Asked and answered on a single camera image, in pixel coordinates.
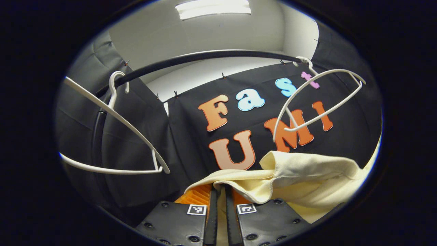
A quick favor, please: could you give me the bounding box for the white plastic clothes hanger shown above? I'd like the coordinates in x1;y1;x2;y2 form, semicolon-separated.
59;71;170;175
272;56;366;143

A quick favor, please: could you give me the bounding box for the cream collared shirt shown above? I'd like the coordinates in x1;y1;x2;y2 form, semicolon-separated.
184;135;383;246

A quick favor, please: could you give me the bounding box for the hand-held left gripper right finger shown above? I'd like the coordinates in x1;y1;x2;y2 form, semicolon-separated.
224;184;310;246

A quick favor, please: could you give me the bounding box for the black clothes rack rail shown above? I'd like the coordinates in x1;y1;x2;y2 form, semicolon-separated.
90;50;328;209

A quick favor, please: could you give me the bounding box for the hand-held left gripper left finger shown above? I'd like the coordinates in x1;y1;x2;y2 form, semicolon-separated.
135;184;220;246

